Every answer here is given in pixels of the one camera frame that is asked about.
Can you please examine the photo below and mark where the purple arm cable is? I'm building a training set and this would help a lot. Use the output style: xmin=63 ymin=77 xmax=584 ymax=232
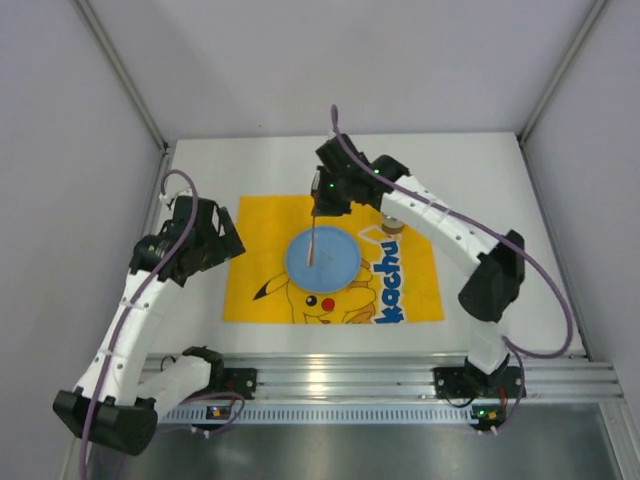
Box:
xmin=78 ymin=169 xmax=246 ymax=480
xmin=329 ymin=104 xmax=573 ymax=436

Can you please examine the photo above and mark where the steel cup with cork base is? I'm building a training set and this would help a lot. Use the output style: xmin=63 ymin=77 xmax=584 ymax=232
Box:
xmin=381 ymin=214 xmax=405 ymax=235

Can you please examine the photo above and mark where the blue plastic plate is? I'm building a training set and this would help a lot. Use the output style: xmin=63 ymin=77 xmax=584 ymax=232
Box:
xmin=285 ymin=226 xmax=361 ymax=294

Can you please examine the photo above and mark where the yellow Pikachu cloth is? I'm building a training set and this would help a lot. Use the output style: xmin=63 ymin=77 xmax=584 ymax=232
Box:
xmin=223 ymin=195 xmax=444 ymax=325

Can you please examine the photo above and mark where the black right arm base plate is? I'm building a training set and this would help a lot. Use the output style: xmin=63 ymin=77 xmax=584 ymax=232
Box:
xmin=433 ymin=365 xmax=524 ymax=400

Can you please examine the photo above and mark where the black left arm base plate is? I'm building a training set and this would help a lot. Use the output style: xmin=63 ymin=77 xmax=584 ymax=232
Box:
xmin=220 ymin=367 xmax=258 ymax=400

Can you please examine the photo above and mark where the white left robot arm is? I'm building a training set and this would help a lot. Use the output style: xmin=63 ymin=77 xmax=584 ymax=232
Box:
xmin=53 ymin=195 xmax=245 ymax=456

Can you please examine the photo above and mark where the perforated metal cable tray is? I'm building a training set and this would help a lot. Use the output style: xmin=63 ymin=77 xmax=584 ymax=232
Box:
xmin=161 ymin=403 xmax=502 ymax=425

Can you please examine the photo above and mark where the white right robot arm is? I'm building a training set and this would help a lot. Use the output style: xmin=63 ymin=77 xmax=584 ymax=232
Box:
xmin=311 ymin=134 xmax=525 ymax=376

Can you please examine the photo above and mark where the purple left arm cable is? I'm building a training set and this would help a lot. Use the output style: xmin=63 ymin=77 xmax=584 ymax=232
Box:
xmin=78 ymin=169 xmax=246 ymax=480

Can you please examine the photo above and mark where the aluminium mounting rail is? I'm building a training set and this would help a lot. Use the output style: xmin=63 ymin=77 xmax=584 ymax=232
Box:
xmin=79 ymin=351 xmax=625 ymax=401

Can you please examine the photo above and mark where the copper fork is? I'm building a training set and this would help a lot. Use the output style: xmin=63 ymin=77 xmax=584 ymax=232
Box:
xmin=307 ymin=213 xmax=317 ymax=267

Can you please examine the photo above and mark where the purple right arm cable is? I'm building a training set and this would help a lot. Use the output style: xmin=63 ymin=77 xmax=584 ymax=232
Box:
xmin=329 ymin=104 xmax=573 ymax=436

